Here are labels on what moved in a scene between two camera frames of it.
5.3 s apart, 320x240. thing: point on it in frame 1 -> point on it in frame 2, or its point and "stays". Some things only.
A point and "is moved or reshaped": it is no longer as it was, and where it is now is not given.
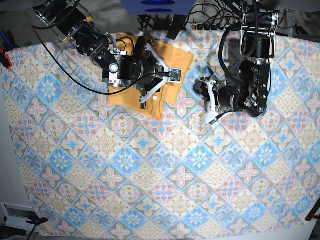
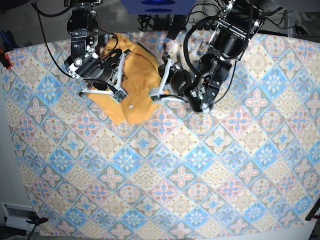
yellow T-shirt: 131,98 is moved or reshaped
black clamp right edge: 313,211 stays
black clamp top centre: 176,26 stays
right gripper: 228,97 -> 180,80
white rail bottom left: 15,216 stays
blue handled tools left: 9,41 stays
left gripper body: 140,70 -> 100,70
